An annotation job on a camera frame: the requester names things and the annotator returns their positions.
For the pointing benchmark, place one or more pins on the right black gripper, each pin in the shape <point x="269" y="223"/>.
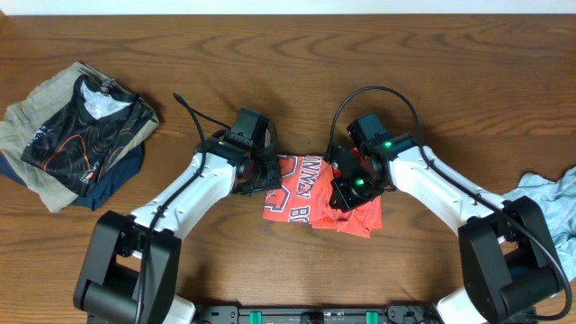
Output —
<point x="347" y="201"/>

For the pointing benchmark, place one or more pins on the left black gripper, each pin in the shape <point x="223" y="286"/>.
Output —
<point x="274" y="180"/>

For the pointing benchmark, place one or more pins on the red t-shirt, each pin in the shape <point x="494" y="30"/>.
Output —
<point x="305" y="194"/>

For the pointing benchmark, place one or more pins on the light blue t-shirt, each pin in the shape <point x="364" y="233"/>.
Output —
<point x="557" y="201"/>

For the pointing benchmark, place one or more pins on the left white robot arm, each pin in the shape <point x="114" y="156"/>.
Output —
<point x="130" y="267"/>

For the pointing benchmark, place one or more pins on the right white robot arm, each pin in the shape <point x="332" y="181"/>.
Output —
<point x="511" y="271"/>

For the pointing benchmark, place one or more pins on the navy folded garment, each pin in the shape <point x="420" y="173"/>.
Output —
<point x="60" y="197"/>

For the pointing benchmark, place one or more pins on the black orange patterned shirt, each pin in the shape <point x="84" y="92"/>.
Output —
<point x="79" y="143"/>

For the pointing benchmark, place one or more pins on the khaki folded garment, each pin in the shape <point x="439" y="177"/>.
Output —
<point x="23" y="119"/>

